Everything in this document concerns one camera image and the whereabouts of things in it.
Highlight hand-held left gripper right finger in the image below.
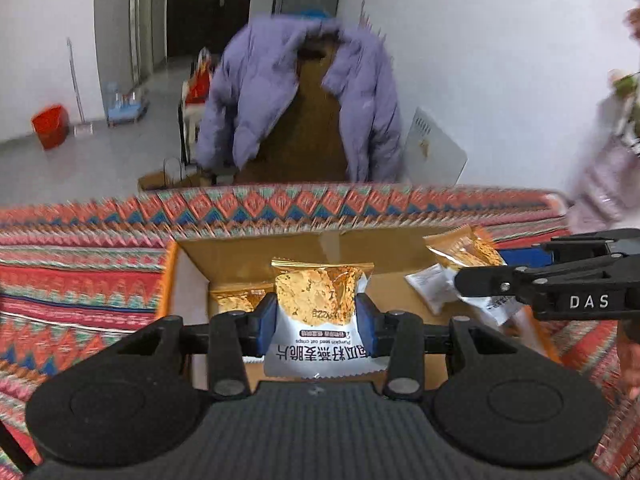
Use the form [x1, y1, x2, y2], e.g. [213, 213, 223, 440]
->
[354, 292, 518, 401]

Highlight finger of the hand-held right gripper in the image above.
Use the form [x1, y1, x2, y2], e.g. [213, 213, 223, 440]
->
[456, 266, 538, 307]
[540, 229, 640, 263]

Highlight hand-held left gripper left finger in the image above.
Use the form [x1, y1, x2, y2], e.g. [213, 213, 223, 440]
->
[115, 292, 278, 401]

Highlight white gold snack packet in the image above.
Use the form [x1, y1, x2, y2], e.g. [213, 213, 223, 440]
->
[210, 284, 276, 317]
[263, 258, 390, 378]
[422, 226, 506, 273]
[404, 264, 523, 328]

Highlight cardboard box with orange rim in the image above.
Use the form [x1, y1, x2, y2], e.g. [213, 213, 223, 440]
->
[155, 227, 563, 391]

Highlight person's right hand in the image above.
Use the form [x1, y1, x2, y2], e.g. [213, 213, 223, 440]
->
[616, 320, 640, 398]

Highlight pink textured vase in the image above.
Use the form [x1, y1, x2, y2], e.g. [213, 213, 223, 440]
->
[565, 95, 640, 236]

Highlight white flat panel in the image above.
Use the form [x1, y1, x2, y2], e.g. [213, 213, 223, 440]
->
[402, 106, 468, 183]

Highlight brown floor cardboard box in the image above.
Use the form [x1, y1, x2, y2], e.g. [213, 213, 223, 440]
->
[137, 170, 211, 193]

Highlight colourful patterned tablecloth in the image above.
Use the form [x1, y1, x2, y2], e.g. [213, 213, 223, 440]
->
[0, 182, 640, 476]

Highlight brown wooden chair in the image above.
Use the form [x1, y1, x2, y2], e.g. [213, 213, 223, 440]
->
[235, 42, 351, 186]

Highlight black trolley cart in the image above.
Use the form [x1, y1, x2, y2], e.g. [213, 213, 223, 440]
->
[177, 100, 201, 163]

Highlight dried pink flowers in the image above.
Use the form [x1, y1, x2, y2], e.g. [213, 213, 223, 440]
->
[607, 0, 640, 101]

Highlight purple puffer jacket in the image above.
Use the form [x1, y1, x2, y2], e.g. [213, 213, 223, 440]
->
[195, 15, 403, 183]

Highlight red bag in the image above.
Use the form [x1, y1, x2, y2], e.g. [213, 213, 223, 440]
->
[185, 47, 216, 106]

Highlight white mop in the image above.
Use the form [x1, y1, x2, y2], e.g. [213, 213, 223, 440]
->
[66, 37, 94, 137]

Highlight red plastic bucket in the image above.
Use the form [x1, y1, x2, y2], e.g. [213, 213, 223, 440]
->
[31, 105, 70, 150]

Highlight dark entrance door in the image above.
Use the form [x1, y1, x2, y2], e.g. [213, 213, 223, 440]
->
[165, 0, 253, 58]

